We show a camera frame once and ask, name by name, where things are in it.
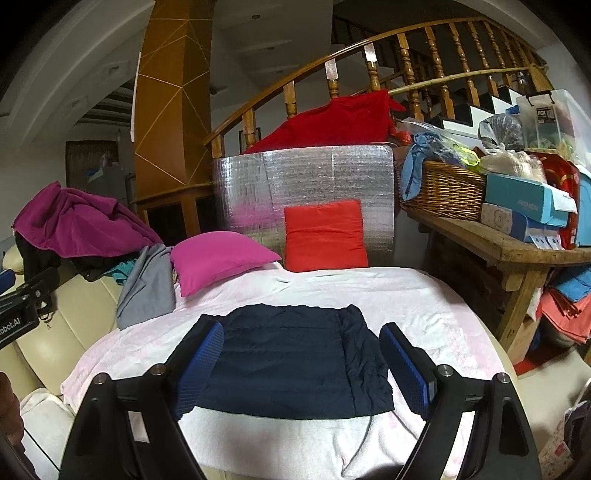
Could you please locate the wicker basket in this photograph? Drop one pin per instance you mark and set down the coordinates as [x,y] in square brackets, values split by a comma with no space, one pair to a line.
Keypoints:
[448,189]

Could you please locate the teal cloth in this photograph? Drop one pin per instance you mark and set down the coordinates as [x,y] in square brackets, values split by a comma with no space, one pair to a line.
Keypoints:
[124,272]

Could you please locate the grey garment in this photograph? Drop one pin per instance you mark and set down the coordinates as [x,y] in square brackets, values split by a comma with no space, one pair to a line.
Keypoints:
[143,286]

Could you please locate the black cloth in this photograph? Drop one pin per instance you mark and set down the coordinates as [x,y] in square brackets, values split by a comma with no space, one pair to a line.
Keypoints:
[32,258]

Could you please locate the pale pink blanket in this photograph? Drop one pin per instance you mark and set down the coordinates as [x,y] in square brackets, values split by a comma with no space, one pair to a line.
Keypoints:
[415,295]

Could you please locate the wooden stair railing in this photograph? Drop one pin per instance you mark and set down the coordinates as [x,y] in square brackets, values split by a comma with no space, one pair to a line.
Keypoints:
[406,50]

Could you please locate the floral bag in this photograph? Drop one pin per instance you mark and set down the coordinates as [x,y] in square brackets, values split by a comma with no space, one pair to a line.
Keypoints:
[558,447]

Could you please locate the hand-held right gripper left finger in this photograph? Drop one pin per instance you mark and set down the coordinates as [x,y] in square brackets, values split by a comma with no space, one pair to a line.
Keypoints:
[198,369]

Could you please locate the yellow green item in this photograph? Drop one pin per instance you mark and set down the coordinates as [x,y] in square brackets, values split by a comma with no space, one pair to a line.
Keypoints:
[466,157]

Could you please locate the blue cloth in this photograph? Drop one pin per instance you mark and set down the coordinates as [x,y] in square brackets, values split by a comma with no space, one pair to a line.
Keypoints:
[413,170]

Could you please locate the magenta cloth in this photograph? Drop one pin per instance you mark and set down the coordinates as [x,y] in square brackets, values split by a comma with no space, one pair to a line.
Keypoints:
[74,217]

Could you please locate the blue plastic bin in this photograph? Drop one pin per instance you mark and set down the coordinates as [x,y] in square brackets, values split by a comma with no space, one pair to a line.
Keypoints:
[585,207]

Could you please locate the magenta pillow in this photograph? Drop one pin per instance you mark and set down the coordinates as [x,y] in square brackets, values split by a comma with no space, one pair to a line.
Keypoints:
[217,258]

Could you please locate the red blanket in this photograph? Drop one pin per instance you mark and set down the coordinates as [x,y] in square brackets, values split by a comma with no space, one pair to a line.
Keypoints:
[332,124]

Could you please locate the red floor mat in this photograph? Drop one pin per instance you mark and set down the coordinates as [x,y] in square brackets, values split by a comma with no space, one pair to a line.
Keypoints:
[526,365]

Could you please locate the red bag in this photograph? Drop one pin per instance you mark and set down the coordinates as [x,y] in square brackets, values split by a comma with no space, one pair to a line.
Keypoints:
[558,170]

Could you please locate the clear plastic storage box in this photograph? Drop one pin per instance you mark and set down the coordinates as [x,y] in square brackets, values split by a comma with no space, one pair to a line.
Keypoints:
[568,120]

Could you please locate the blue shoebox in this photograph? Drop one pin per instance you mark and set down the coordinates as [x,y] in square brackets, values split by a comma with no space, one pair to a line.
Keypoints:
[517,194]

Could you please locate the black and white stairs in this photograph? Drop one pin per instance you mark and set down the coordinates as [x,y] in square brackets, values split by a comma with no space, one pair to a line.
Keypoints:
[480,110]

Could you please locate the white patterned box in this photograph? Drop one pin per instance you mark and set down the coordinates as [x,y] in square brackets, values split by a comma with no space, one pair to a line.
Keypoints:
[501,219]

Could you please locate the navy blue padded jacket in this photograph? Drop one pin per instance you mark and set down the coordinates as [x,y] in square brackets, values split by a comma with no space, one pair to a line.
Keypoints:
[286,360]

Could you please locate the cardboard box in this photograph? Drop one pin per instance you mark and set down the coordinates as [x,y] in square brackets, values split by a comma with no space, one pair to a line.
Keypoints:
[524,337]

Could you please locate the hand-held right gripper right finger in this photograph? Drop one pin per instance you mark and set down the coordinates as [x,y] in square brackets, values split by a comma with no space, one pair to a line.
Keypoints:
[406,369]

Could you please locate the red pillow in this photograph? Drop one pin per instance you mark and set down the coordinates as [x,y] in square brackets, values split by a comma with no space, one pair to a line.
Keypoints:
[323,235]

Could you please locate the clear bag with dark contents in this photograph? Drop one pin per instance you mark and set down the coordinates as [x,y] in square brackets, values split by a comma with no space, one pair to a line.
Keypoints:
[501,129]

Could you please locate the wooden pillar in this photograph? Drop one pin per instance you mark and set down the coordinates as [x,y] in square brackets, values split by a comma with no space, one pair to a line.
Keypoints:
[171,115]

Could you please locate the small blue box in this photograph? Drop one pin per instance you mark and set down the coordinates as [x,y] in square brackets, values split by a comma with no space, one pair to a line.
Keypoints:
[542,235]

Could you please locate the wooden bench table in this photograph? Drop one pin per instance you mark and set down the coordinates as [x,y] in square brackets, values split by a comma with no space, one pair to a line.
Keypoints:
[471,235]

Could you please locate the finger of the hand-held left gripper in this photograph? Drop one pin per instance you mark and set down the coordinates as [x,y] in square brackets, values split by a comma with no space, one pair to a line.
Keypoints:
[44,284]
[5,280]

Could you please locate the silver foil insulation mat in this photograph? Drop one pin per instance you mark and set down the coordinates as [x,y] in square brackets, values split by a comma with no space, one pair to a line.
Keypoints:
[314,170]

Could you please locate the person's left forearm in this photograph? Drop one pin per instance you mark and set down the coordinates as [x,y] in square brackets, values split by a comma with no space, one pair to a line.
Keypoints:
[9,415]

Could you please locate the cream filled plastic bag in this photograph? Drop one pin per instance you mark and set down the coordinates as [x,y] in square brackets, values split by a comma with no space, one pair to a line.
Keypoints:
[512,164]

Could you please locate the pile of folded cloths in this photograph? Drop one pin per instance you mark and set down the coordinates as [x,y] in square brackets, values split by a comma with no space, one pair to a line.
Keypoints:
[568,309]

